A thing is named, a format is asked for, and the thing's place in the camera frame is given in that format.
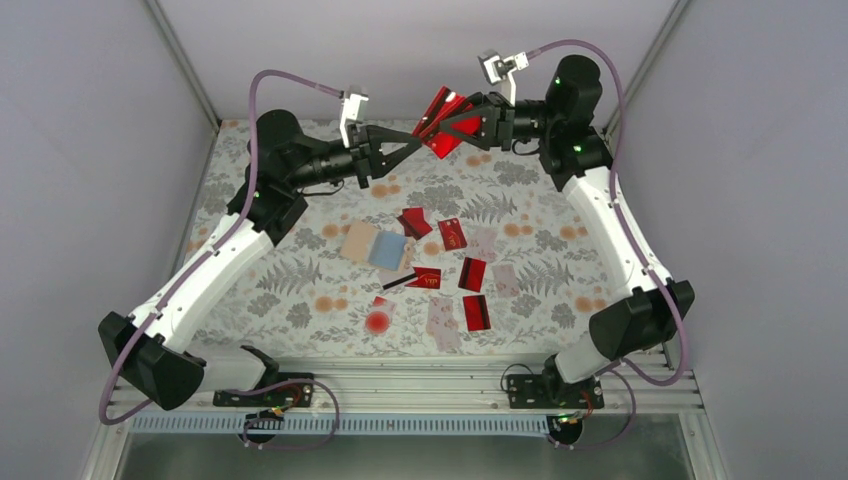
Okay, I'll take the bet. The red VIP card centre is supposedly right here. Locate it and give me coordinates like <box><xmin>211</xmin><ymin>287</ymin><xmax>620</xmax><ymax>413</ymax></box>
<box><xmin>406</xmin><ymin>266</ymin><xmax>442</xmax><ymax>290</ymax></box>

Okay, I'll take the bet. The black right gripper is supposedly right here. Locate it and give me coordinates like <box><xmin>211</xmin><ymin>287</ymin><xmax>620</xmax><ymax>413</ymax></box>
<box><xmin>434</xmin><ymin>92</ymin><xmax>559</xmax><ymax>151</ymax></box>

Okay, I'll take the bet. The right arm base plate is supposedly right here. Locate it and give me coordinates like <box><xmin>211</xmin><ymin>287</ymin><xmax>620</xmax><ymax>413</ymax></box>
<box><xmin>505</xmin><ymin>374</ymin><xmax>605</xmax><ymax>410</ymax></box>

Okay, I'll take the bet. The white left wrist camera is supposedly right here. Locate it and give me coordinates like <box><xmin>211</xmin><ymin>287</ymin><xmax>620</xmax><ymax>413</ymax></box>
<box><xmin>339</xmin><ymin>85</ymin><xmax>369</xmax><ymax>148</ymax></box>

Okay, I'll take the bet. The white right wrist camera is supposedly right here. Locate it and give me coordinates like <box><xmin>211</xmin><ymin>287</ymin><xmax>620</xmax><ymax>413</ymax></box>
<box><xmin>477</xmin><ymin>50</ymin><xmax>529</xmax><ymax>106</ymax></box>

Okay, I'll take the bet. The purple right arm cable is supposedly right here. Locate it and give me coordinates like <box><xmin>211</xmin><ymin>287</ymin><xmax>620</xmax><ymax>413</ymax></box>
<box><xmin>526</xmin><ymin>38</ymin><xmax>694</xmax><ymax>453</ymax></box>

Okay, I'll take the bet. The red magnetic stripe card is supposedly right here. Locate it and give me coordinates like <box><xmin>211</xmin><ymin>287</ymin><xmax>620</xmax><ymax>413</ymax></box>
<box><xmin>458</xmin><ymin>257</ymin><xmax>487</xmax><ymax>293</ymax></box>

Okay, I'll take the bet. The red vip card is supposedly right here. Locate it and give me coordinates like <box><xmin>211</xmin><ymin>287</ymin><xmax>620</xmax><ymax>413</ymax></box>
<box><xmin>438</xmin><ymin>218</ymin><xmax>467</xmax><ymax>251</ymax></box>
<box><xmin>406</xmin><ymin>266</ymin><xmax>442</xmax><ymax>290</ymax></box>

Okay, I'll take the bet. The red VIP card upper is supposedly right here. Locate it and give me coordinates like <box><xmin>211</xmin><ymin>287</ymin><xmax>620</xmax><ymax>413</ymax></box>
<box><xmin>438</xmin><ymin>218</ymin><xmax>467</xmax><ymax>251</ymax></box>

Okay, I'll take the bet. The white card black stripe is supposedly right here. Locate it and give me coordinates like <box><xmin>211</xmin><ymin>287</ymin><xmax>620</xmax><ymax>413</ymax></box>
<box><xmin>377</xmin><ymin>268</ymin><xmax>418</xmax><ymax>291</ymax></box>

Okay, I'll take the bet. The red stripe card lower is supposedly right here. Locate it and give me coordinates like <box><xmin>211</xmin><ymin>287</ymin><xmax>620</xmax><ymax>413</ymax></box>
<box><xmin>463</xmin><ymin>295</ymin><xmax>491</xmax><ymax>332</ymax></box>

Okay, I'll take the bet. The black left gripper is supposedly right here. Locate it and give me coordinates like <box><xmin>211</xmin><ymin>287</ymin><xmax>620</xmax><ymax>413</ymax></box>
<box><xmin>287</xmin><ymin>124</ymin><xmax>420</xmax><ymax>189</ymax></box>

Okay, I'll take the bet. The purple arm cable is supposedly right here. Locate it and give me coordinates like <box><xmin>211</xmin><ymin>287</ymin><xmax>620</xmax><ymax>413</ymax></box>
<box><xmin>97</xmin><ymin>69</ymin><xmax>346</xmax><ymax>452</ymax></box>
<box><xmin>526</xmin><ymin>38</ymin><xmax>694</xmax><ymax>453</ymax></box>

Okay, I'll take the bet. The white floral card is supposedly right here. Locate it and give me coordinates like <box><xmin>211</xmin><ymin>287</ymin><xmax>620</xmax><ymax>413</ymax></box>
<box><xmin>426</xmin><ymin>297</ymin><xmax>461</xmax><ymax>352</ymax></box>
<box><xmin>492</xmin><ymin>264</ymin><xmax>521</xmax><ymax>298</ymax></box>
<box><xmin>467</xmin><ymin>227</ymin><xmax>497</xmax><ymax>263</ymax></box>

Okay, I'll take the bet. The grey slotted cable duct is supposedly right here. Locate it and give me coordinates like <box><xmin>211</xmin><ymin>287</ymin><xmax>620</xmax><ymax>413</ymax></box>
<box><xmin>130</xmin><ymin>412</ymin><xmax>549</xmax><ymax>437</ymax></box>

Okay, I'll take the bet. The white floral card right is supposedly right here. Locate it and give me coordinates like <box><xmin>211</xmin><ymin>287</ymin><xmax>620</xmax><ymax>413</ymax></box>
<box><xmin>492</xmin><ymin>264</ymin><xmax>521</xmax><ymax>298</ymax></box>

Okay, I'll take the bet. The white floral card lower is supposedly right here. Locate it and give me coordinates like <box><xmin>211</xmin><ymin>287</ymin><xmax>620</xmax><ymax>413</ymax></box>
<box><xmin>426</xmin><ymin>297</ymin><xmax>461</xmax><ymax>352</ymax></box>

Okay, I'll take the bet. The white card red circle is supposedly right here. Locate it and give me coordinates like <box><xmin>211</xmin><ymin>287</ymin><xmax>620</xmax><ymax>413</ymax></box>
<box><xmin>365</xmin><ymin>296</ymin><xmax>396</xmax><ymax>335</ymax></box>

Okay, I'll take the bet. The white floral card upper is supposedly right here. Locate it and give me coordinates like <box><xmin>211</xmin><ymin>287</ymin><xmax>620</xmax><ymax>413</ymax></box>
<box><xmin>467</xmin><ymin>227</ymin><xmax>497</xmax><ymax>263</ymax></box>

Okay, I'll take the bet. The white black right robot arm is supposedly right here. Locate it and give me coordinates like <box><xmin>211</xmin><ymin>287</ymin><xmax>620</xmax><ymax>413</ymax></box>
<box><xmin>438</xmin><ymin>51</ymin><xmax>695</xmax><ymax>407</ymax></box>

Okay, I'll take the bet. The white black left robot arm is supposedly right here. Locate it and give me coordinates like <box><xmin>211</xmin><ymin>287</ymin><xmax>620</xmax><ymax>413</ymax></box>
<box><xmin>98</xmin><ymin>110</ymin><xmax>421</xmax><ymax>424</ymax></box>

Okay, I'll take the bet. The beige leather card holder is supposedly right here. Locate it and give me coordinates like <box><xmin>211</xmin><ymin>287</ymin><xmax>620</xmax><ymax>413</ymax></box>
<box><xmin>339</xmin><ymin>221</ymin><xmax>414</xmax><ymax>271</ymax></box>

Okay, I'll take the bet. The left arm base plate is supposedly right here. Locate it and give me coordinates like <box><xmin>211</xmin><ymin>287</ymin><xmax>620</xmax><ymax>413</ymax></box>
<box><xmin>212</xmin><ymin>372</ymin><xmax>315</xmax><ymax>409</ymax></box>

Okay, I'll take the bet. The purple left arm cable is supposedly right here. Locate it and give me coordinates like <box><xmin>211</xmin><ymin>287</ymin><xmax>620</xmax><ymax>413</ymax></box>
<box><xmin>97</xmin><ymin>69</ymin><xmax>346</xmax><ymax>452</ymax></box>

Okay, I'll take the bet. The aluminium rail frame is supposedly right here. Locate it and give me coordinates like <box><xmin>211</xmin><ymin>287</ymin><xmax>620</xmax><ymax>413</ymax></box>
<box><xmin>109</xmin><ymin>360</ymin><xmax>705</xmax><ymax>415</ymax></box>

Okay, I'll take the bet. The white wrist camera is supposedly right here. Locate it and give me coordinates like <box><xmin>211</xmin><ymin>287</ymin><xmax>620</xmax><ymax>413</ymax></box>
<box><xmin>477</xmin><ymin>50</ymin><xmax>529</xmax><ymax>106</ymax></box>
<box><xmin>339</xmin><ymin>85</ymin><xmax>369</xmax><ymax>148</ymax></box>

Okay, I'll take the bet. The floral patterned table mat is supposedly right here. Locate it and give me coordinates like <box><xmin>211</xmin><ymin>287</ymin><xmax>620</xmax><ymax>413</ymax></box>
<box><xmin>156</xmin><ymin>119</ymin><xmax>657</xmax><ymax>360</ymax></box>

